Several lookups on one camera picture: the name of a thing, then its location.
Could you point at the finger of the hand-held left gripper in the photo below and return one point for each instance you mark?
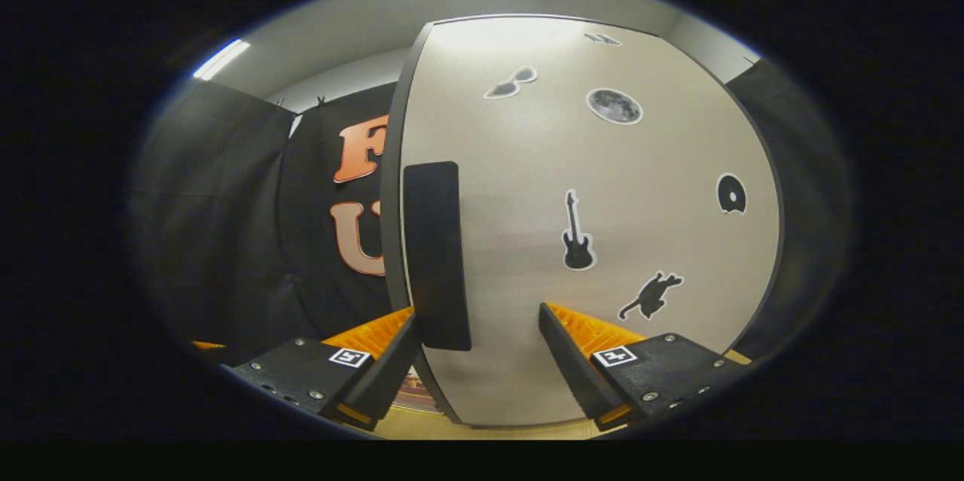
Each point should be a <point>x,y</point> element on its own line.
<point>208,345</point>

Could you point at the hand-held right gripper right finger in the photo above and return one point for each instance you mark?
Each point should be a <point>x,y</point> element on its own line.
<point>572,368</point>

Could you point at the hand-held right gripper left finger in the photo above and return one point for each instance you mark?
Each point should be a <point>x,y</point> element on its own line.
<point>392,375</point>

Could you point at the white cabinet door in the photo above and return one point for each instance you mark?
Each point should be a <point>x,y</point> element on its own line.
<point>527,165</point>

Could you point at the black backdrop cloth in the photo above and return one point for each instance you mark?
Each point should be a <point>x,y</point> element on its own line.
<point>226,202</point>

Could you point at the long ceiling light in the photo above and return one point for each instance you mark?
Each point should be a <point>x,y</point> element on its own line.
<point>221,59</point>

